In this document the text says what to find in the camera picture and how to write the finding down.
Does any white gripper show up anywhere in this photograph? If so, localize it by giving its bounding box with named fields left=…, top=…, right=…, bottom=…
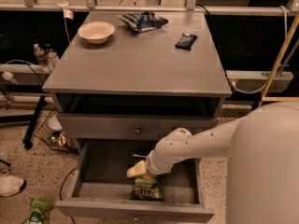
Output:
left=126, top=150, right=171, bottom=178

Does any green jalapeno chip bag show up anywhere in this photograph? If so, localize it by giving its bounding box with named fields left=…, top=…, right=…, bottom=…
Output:
left=130, top=153, right=164, bottom=202

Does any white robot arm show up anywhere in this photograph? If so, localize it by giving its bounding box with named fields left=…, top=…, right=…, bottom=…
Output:
left=127, top=101, right=299, bottom=224

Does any open grey lower drawer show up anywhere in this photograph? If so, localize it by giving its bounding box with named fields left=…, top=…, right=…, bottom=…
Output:
left=55, top=139, right=215, bottom=223

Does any closed grey upper drawer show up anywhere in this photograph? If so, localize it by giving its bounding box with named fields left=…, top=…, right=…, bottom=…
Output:
left=58, top=113, right=218, bottom=141

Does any grey wooden drawer cabinet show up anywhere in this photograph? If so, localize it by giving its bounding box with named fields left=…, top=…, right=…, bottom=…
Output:
left=42, top=10, right=233, bottom=154

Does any green snack bag on floor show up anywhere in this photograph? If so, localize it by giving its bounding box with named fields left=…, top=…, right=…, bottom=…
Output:
left=22, top=198, right=53, bottom=224

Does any blue chip bag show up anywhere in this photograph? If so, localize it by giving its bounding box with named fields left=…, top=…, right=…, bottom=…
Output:
left=118, top=10, right=168, bottom=33

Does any white sneaker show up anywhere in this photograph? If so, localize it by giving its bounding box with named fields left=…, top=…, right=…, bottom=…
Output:
left=0, top=170, right=26, bottom=197

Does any small dark blue snack pack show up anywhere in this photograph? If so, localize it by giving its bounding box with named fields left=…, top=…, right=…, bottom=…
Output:
left=175, top=34, right=198, bottom=50

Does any white bowl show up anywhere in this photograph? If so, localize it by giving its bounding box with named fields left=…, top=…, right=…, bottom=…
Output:
left=78, top=21, right=115, bottom=45

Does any clear water bottle left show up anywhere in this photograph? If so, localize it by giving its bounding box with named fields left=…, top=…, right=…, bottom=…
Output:
left=34, top=44, right=52, bottom=72

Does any white lamp fixture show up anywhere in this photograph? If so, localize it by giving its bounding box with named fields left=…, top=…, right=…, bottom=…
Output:
left=57, top=0, right=74, bottom=20

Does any black cable on floor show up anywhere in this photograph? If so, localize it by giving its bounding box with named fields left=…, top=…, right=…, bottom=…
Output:
left=58, top=166, right=78, bottom=224

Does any wire basket with items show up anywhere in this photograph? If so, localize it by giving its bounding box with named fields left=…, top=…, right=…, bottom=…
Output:
left=36, top=111, right=77, bottom=152

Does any white cable right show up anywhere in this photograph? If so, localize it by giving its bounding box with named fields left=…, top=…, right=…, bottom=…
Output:
left=229, top=5, right=289, bottom=95

